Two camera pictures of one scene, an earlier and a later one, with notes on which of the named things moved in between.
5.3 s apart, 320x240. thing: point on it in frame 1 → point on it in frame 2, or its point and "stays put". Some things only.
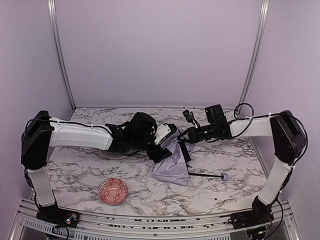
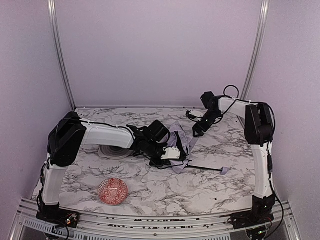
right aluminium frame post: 256,56 stays put
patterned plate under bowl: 112,155 stays put
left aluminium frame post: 52,16 stays put
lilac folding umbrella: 175,169 → 189,143
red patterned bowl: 112,191 stays put
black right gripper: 186,136 → 203,124
